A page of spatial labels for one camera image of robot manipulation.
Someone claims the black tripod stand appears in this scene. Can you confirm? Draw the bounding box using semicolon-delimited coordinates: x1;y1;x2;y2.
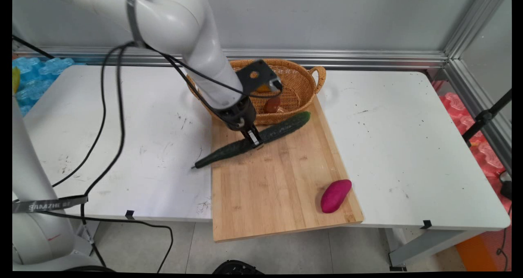
462;89;512;147

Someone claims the orange box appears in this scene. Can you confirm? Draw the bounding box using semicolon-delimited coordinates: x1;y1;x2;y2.
455;229;512;271

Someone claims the woven wicker basket with handles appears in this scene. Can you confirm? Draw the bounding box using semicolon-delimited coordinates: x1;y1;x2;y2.
186;58;326;126

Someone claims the small black device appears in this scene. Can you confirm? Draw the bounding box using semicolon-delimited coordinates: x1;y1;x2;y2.
499;171;512;201

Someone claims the round black object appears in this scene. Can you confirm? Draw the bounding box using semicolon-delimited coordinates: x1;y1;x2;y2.
212;260;265;275

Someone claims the white table leg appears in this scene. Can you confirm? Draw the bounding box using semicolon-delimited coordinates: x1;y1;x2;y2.
384;227;487;271

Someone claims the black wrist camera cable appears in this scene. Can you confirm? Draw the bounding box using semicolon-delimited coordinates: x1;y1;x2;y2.
145;43;283;100

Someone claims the dark plain velcro strap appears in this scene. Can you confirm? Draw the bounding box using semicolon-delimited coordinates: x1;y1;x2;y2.
126;0;147;48

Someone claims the black hanging cable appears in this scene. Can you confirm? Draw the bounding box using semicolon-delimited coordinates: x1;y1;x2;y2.
51;43;137;188

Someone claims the bamboo cutting board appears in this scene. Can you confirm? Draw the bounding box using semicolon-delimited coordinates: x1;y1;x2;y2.
211;94;364;243

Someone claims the thin black background cable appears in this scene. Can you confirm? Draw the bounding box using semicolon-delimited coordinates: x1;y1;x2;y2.
12;34;56;60

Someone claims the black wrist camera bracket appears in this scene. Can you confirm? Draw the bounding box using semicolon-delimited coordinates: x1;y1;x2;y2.
236;59;284;98

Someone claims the reddish brown vegetable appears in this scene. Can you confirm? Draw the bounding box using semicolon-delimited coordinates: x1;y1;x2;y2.
264;96;282;114

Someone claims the grey velcro strap with print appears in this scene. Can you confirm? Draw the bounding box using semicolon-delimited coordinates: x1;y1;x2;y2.
12;195;89;214

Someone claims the purple sweet potato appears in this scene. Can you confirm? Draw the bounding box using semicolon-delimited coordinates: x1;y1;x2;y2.
320;179;353;214

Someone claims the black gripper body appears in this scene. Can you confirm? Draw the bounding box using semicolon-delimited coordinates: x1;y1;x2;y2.
215;96;258;132

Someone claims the long black cable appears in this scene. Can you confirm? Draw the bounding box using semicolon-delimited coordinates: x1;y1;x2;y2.
80;44;174;274

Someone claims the long dark green cucumber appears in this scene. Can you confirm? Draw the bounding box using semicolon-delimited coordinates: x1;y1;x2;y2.
192;111;311;169

